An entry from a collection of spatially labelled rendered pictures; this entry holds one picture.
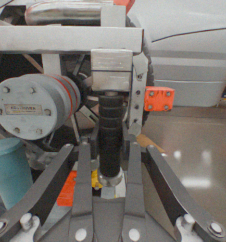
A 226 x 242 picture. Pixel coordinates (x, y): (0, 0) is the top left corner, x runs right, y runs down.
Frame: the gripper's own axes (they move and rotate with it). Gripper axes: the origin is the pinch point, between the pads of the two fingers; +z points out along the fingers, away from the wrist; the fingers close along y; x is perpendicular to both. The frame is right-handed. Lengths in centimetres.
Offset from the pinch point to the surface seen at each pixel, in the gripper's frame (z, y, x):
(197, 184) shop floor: 70, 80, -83
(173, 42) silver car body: 57, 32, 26
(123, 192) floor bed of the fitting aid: 54, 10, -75
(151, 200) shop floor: 54, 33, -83
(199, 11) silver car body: 57, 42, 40
